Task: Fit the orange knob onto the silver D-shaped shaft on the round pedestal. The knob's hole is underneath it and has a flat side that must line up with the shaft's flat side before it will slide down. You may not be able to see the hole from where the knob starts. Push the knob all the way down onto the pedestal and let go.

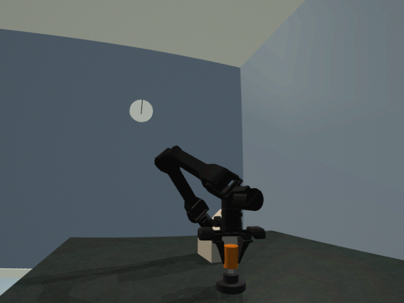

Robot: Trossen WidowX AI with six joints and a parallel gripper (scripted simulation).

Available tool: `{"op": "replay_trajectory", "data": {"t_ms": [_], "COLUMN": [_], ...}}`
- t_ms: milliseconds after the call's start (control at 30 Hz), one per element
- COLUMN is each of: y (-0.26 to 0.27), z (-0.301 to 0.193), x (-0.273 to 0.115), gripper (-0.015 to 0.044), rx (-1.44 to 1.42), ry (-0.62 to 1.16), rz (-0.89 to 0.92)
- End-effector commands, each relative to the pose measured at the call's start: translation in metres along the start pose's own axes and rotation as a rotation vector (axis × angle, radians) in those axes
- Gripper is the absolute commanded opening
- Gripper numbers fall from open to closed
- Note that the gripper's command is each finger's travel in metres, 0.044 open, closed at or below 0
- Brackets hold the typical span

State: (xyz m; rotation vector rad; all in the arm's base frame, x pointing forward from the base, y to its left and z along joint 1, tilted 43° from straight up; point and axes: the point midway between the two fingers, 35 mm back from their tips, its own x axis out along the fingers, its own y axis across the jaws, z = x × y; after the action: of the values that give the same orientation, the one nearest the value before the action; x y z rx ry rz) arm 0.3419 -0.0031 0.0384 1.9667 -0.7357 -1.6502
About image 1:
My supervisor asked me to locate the dark grey round pedestal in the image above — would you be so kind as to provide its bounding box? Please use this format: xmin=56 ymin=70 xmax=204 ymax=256
xmin=216 ymin=269 xmax=246 ymax=294

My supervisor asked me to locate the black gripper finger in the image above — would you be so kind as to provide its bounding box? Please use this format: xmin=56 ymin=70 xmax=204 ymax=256
xmin=212 ymin=240 xmax=225 ymax=264
xmin=237 ymin=237 xmax=253 ymax=264

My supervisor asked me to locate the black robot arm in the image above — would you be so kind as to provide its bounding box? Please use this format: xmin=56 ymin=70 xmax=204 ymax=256
xmin=155 ymin=145 xmax=264 ymax=230

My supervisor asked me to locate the orange knob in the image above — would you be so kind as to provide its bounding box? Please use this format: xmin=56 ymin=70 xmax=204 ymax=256
xmin=223 ymin=244 xmax=239 ymax=270

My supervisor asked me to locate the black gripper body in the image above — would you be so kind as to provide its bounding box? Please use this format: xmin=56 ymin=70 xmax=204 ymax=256
xmin=198 ymin=208 xmax=266 ymax=241

